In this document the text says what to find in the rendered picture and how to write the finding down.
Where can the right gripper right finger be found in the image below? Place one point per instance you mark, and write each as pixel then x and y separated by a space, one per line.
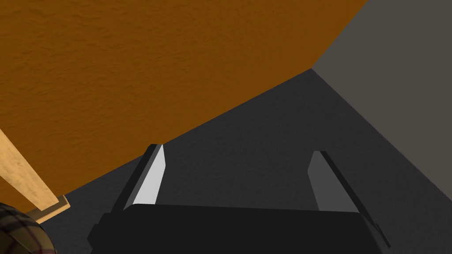
pixel 332 188

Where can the plaid cushion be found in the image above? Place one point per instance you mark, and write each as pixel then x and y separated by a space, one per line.
pixel 19 231

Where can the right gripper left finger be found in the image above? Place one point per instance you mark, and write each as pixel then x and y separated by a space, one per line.
pixel 150 180

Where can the light wooden furniture leg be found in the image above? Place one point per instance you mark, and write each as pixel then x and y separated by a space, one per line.
pixel 24 180

